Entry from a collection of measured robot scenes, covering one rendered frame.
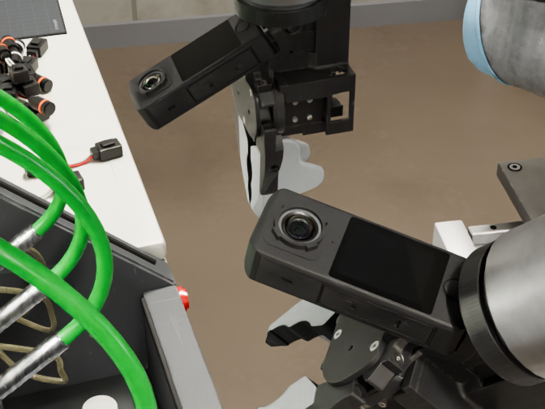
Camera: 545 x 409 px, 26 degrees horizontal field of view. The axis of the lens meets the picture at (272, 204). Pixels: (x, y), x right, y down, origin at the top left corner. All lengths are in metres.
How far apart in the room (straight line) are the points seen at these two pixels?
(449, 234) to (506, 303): 0.81
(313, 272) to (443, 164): 2.67
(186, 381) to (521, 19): 0.51
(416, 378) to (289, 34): 0.38
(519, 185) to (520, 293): 0.83
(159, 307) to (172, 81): 0.45
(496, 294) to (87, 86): 1.16
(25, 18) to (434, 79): 1.98
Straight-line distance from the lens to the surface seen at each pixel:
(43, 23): 1.81
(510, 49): 1.27
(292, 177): 0.97
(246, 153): 0.98
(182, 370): 1.24
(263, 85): 0.90
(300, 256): 0.57
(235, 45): 0.90
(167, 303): 1.31
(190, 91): 0.90
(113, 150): 1.48
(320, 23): 0.91
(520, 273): 0.54
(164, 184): 3.13
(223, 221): 2.99
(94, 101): 1.61
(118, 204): 1.41
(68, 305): 0.73
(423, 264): 0.59
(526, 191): 1.35
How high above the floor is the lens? 1.81
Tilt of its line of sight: 37 degrees down
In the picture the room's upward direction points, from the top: straight up
